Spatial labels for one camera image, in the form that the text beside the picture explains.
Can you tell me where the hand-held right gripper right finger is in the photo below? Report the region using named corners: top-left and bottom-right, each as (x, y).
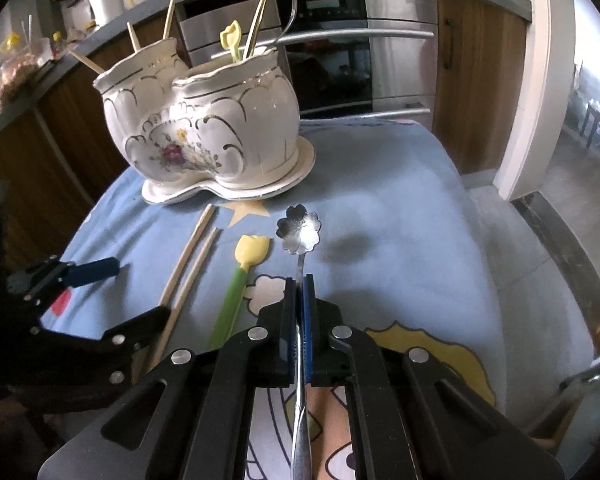
top-left (302, 274), bottom-right (564, 480)

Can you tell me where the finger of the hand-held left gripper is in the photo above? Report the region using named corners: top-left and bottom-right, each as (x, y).
top-left (7, 256), bottom-right (122, 317)
top-left (32, 305), bottom-right (172, 387)

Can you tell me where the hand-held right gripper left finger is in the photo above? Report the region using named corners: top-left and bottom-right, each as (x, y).
top-left (37, 276), bottom-right (300, 480)

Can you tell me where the yellow tulip green handle spoon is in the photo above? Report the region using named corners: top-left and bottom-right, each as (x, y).
top-left (207, 234), bottom-right (272, 351)
top-left (220, 20), bottom-right (246, 63)

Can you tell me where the flower-shaped metal spoon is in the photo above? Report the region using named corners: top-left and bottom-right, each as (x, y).
top-left (276, 203), bottom-right (322, 480)

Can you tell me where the white floral ceramic utensil holder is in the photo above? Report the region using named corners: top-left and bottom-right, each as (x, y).
top-left (92, 37), bottom-right (301, 191)

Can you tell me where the blue printed cloth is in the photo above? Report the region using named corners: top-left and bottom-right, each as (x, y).
top-left (45, 117), bottom-right (596, 480)

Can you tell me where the wooden base cabinet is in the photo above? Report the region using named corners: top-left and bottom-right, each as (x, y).
top-left (0, 15), bottom-right (186, 271)

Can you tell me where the white ceramic drip tray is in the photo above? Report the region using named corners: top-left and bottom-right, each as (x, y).
top-left (141, 137), bottom-right (316, 206)

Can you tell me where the clear snack jar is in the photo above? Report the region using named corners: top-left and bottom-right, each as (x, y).
top-left (0, 40), bottom-right (56, 118)

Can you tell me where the white thermos mug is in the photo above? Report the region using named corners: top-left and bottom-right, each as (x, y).
top-left (87, 0), bottom-right (126, 28)

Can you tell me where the stainless steel oven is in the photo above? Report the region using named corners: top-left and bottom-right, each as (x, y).
top-left (177, 0), bottom-right (438, 121)

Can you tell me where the narrow wooden cabinet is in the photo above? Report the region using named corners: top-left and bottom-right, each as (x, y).
top-left (432, 0), bottom-right (528, 176)

